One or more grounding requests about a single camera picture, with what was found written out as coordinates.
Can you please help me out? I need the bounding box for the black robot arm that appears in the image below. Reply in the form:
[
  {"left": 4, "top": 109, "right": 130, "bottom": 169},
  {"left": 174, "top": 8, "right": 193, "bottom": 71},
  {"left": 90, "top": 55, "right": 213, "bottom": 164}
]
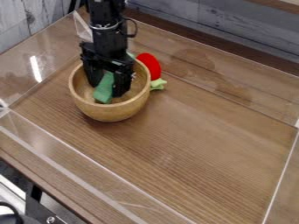
[{"left": 79, "top": 0, "right": 138, "bottom": 97}]

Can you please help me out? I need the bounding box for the clear acrylic corner bracket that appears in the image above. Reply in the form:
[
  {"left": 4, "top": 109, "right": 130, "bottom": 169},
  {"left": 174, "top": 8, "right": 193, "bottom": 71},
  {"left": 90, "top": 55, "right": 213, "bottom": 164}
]
[{"left": 73, "top": 11, "right": 93, "bottom": 42}]

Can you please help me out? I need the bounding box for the green rectangular block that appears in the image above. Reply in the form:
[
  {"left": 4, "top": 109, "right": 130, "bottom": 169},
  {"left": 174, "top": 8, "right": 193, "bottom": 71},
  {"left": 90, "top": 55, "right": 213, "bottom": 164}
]
[{"left": 94, "top": 52, "right": 137, "bottom": 104}]

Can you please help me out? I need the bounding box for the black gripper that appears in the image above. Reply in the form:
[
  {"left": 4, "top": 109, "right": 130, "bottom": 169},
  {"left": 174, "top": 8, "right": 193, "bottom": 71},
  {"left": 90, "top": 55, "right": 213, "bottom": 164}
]
[{"left": 79, "top": 24, "right": 137, "bottom": 97}]

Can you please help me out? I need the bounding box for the black cable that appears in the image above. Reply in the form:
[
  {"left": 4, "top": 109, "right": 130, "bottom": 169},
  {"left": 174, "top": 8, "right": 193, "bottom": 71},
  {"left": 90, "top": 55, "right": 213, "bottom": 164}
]
[{"left": 0, "top": 201, "right": 24, "bottom": 224}]

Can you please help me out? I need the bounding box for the brown wooden bowl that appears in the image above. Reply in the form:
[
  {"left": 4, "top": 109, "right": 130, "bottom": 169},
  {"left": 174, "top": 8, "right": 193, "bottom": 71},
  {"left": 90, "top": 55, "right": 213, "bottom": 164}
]
[{"left": 69, "top": 59, "right": 151, "bottom": 122}]

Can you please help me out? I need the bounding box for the black metal table frame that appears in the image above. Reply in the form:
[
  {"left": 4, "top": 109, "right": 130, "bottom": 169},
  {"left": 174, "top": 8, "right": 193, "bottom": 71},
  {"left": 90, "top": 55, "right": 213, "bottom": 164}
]
[{"left": 24, "top": 185, "right": 69, "bottom": 224}]

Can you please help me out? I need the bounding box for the red plush strawberry toy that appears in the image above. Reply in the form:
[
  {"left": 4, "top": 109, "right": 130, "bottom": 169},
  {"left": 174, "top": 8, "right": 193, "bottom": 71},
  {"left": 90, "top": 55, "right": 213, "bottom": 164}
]
[{"left": 137, "top": 52, "right": 167, "bottom": 90}]

